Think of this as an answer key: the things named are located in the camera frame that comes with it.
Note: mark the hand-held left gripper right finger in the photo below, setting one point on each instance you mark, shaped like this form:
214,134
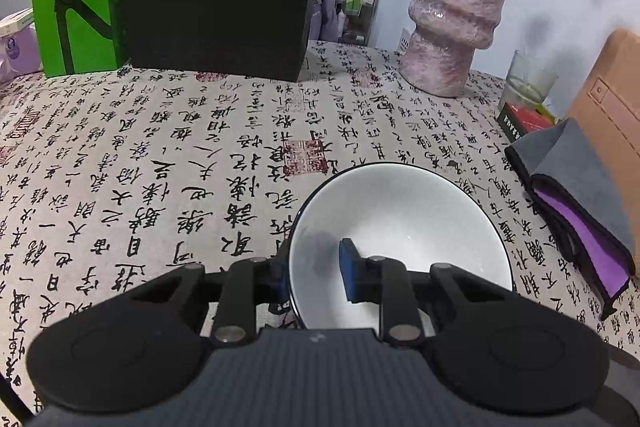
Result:
350,272

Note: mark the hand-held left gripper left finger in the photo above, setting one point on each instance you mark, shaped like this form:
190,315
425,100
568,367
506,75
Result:
277,284

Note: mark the white bowl with black rim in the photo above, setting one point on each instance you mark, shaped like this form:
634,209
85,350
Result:
400,217

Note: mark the printed tablecloth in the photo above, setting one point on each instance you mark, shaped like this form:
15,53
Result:
150,167

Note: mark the red box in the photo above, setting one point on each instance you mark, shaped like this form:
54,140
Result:
525,122

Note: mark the grey and purple cloth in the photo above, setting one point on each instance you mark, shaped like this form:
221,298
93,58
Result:
570,187

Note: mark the clear glass cup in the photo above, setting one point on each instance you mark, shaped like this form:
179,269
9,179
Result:
527,82

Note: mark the clear organizer with bottles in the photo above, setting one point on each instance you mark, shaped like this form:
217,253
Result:
357,2

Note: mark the pink textured vase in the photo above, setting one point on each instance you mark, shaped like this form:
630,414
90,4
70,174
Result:
455,12

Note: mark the pink hard case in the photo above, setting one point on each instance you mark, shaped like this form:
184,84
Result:
610,107

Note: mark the purple tissue pack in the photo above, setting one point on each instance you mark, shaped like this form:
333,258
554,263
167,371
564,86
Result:
17,52

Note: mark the white flat box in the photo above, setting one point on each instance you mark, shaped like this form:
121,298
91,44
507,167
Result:
17,19

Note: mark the white wall socket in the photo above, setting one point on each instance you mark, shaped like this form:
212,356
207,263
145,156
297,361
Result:
405,41

